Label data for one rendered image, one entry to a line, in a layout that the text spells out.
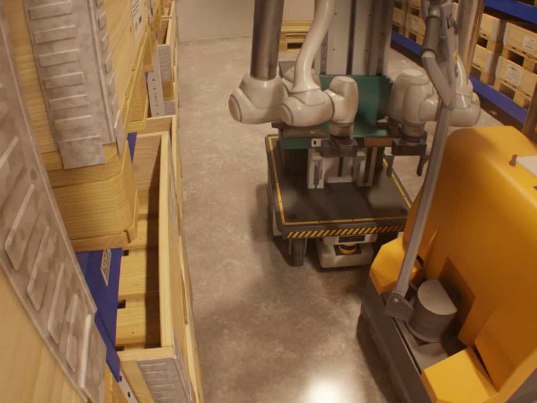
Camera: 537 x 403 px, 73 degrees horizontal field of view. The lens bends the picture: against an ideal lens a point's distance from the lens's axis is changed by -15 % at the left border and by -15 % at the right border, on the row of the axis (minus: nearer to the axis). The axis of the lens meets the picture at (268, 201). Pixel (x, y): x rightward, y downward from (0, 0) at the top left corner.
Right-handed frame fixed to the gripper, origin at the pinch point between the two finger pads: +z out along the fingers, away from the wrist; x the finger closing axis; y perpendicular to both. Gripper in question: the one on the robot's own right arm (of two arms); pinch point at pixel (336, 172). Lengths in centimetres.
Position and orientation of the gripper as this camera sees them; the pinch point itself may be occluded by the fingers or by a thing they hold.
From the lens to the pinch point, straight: 161.4
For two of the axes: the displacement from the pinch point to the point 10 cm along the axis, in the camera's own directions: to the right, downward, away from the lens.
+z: 0.0, 8.1, 5.9
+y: -0.7, -5.9, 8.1
